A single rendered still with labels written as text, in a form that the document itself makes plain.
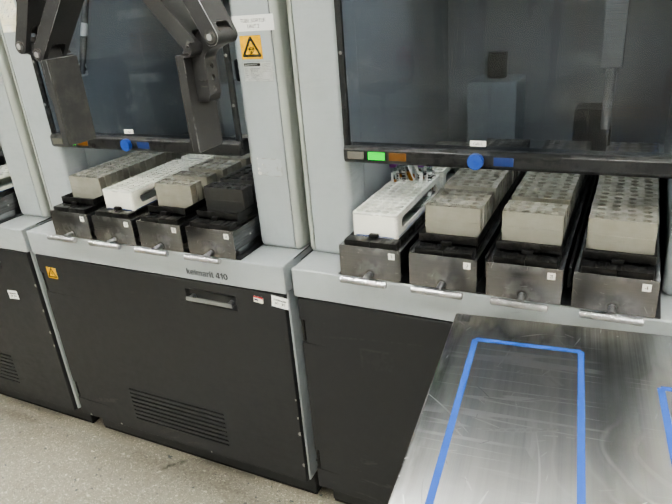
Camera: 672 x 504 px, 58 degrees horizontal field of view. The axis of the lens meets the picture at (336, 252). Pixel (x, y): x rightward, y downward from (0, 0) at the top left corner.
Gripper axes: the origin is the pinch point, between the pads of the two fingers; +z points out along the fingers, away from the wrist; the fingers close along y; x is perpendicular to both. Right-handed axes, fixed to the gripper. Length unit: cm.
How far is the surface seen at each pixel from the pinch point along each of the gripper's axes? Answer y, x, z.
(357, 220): -14, 70, 35
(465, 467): 23.9, 12.2, 38.1
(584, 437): 35, 21, 38
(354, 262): -13, 66, 43
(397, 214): -5, 71, 34
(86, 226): -90, 66, 43
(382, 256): -7, 66, 41
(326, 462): -25, 66, 101
